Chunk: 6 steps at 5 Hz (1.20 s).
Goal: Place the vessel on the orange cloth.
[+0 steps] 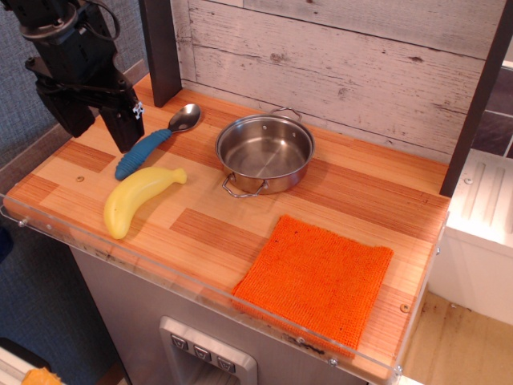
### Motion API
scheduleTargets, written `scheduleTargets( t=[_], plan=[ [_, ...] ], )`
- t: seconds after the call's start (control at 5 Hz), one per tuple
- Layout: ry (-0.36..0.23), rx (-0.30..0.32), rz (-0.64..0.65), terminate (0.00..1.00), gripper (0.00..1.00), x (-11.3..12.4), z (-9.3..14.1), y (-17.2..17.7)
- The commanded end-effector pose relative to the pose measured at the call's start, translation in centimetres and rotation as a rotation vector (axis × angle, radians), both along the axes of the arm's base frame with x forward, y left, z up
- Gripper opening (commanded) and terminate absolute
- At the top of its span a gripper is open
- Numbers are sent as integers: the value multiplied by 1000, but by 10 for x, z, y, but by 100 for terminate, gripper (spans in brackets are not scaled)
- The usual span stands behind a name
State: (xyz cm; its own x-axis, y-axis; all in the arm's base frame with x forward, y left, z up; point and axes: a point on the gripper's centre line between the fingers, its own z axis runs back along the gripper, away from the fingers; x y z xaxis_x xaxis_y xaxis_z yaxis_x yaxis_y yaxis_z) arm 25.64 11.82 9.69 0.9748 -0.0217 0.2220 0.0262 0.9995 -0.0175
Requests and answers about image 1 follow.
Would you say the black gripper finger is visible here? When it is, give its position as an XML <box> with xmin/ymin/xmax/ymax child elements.
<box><xmin>36</xmin><ymin>84</ymin><xmax>95</xmax><ymax>137</ymax></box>
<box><xmin>99</xmin><ymin>102</ymin><xmax>144</xmax><ymax>153</ymax></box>

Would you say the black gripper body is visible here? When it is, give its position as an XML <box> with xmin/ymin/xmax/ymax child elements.
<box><xmin>25</xmin><ymin>19</ymin><xmax>139</xmax><ymax>108</ymax></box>

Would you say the stainless steel pot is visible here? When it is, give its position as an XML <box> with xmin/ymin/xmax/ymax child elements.
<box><xmin>216</xmin><ymin>107</ymin><xmax>315</xmax><ymax>198</ymax></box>

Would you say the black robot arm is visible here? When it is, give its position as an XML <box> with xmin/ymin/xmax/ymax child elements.
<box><xmin>3</xmin><ymin>1</ymin><xmax>144</xmax><ymax>153</ymax></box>

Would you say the orange knitted cloth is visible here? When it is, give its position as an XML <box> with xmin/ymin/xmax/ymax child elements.
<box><xmin>232</xmin><ymin>215</ymin><xmax>394</xmax><ymax>357</ymax></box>

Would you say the yellow plastic banana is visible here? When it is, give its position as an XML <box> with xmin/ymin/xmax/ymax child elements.
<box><xmin>103</xmin><ymin>167</ymin><xmax>188</xmax><ymax>240</ymax></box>

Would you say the clear acrylic edge guard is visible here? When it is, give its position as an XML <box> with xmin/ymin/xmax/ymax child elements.
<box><xmin>4</xmin><ymin>184</ymin><xmax>450</xmax><ymax>384</ymax></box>

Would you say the grey toy fridge cabinet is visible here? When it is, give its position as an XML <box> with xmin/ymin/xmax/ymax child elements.
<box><xmin>67</xmin><ymin>244</ymin><xmax>386</xmax><ymax>385</ymax></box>

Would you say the silver dispenser button panel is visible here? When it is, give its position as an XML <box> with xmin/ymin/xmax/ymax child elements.
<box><xmin>160</xmin><ymin>316</ymin><xmax>258</xmax><ymax>384</ymax></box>

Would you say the yellow object bottom left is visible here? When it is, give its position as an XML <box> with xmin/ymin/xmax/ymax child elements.
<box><xmin>21</xmin><ymin>367</ymin><xmax>63</xmax><ymax>385</ymax></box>

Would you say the blue handled metal spoon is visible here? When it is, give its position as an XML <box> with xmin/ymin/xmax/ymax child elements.
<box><xmin>115</xmin><ymin>103</ymin><xmax>202</xmax><ymax>180</ymax></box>

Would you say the dark left shelf post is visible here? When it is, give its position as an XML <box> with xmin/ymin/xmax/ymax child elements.
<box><xmin>139</xmin><ymin>0</ymin><xmax>182</xmax><ymax>107</ymax></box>

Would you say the dark shelf post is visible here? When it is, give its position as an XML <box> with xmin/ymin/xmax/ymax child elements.
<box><xmin>439</xmin><ymin>0</ymin><xmax>512</xmax><ymax>197</ymax></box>
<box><xmin>139</xmin><ymin>0</ymin><xmax>182</xmax><ymax>107</ymax></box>

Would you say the dark right shelf post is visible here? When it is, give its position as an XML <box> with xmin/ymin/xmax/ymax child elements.
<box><xmin>439</xmin><ymin>0</ymin><xmax>512</xmax><ymax>197</ymax></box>

